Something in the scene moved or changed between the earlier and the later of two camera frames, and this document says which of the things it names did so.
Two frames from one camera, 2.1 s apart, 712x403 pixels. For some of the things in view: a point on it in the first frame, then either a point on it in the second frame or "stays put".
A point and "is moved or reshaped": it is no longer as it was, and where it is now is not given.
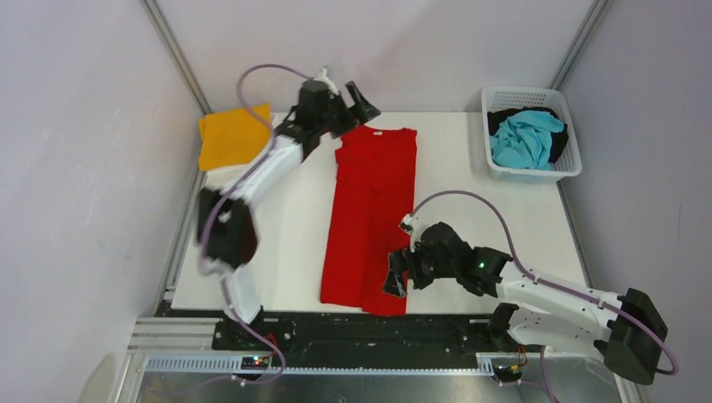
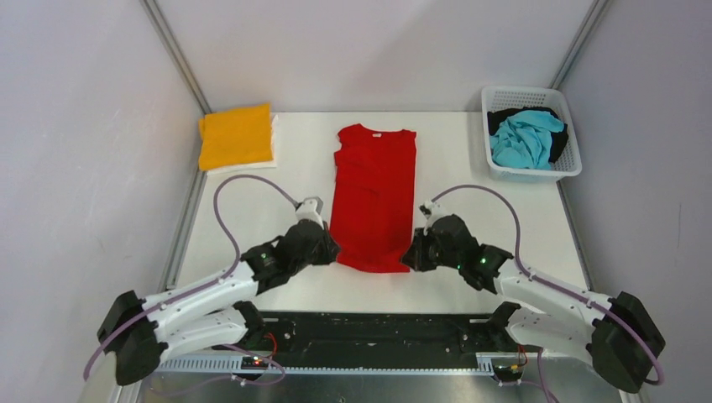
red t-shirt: [371, 203] is moved or reshaped
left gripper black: [363, 111] -> [330, 248]
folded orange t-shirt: [233, 136] stays put
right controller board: [508, 374] stays put
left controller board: [254, 363] stays put
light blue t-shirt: [523, 139] stays put
